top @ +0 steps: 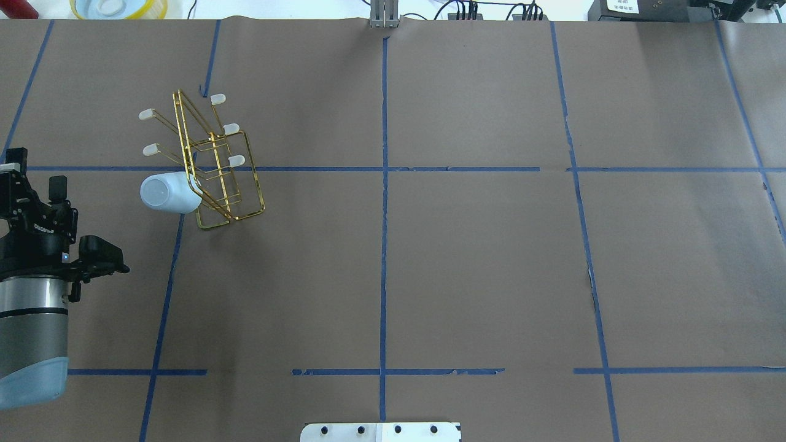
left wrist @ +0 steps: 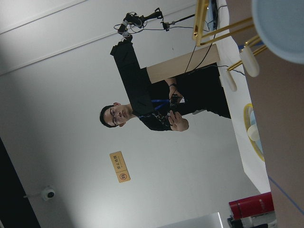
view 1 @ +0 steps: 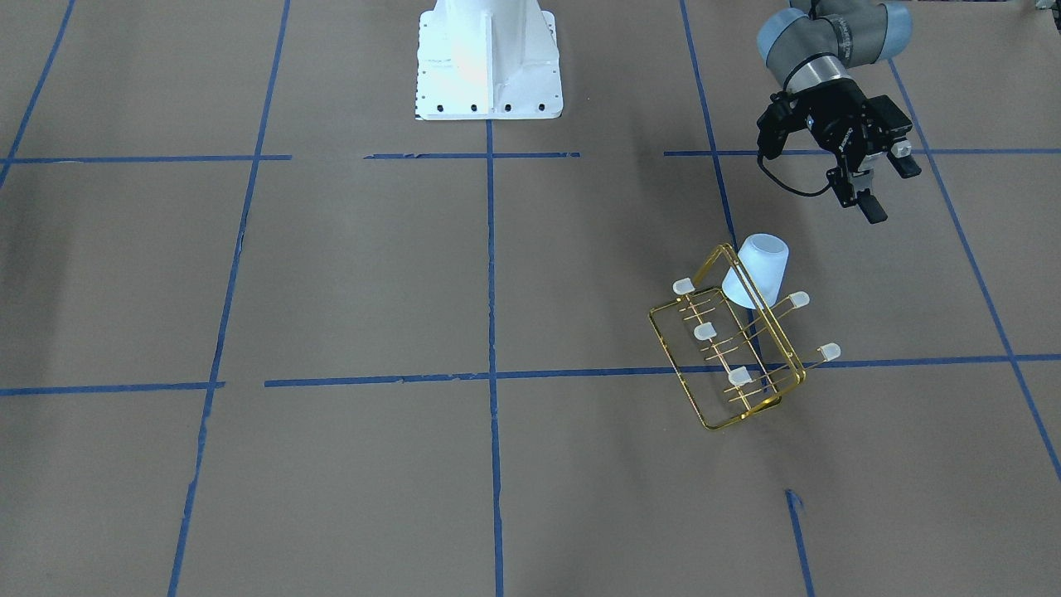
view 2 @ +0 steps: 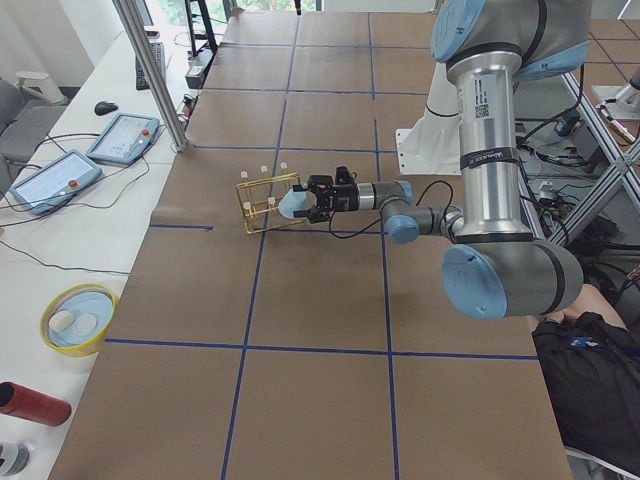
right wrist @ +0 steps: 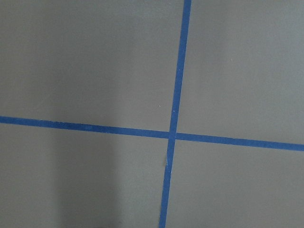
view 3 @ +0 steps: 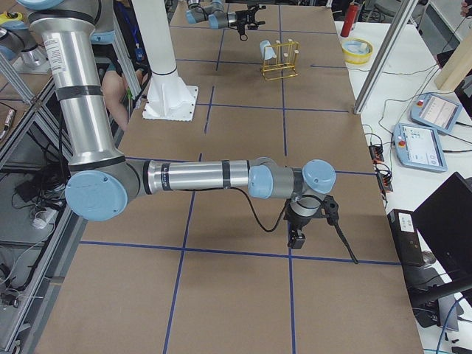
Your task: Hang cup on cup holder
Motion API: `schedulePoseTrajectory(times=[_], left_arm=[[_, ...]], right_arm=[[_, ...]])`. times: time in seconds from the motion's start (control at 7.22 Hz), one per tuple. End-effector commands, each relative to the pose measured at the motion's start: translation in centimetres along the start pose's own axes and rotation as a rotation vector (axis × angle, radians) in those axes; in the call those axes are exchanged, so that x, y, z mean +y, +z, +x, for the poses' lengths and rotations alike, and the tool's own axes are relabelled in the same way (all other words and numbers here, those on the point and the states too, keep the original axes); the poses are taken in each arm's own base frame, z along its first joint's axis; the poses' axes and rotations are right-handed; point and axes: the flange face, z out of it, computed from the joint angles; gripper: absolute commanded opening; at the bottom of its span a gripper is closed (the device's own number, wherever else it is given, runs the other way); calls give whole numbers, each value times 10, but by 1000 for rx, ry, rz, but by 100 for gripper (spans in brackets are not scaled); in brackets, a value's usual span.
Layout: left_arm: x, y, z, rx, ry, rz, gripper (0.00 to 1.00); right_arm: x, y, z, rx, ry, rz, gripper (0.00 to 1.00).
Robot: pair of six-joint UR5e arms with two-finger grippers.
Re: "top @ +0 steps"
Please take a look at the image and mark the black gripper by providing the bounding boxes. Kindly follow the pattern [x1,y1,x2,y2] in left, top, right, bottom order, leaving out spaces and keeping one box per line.
[1,148,78,280]

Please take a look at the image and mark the light blue cup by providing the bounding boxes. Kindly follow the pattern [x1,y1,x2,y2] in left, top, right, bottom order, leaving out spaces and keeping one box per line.
[139,171,203,214]

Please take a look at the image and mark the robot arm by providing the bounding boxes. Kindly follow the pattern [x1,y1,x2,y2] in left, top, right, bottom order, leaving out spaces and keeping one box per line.
[1,148,77,409]

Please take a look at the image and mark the red thermos bottle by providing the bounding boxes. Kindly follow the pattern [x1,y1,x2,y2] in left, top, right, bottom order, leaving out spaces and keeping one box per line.
[0,0,39,20]

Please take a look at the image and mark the yellow rimmed blue bowl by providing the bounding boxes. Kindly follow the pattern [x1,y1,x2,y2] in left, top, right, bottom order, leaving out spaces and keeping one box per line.
[69,0,168,20]

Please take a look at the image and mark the black computer box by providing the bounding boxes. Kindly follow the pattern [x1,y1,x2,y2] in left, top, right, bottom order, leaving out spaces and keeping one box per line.
[588,0,719,23]

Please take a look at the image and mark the gold wire cup holder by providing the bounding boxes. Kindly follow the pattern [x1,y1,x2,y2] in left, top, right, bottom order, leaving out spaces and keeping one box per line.
[138,90,267,230]

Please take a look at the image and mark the aluminium frame post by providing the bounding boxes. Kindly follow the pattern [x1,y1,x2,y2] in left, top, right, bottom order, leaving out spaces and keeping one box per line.
[365,0,400,29]

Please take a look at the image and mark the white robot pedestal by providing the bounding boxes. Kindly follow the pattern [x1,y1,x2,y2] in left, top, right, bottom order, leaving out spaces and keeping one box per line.
[300,422,462,441]

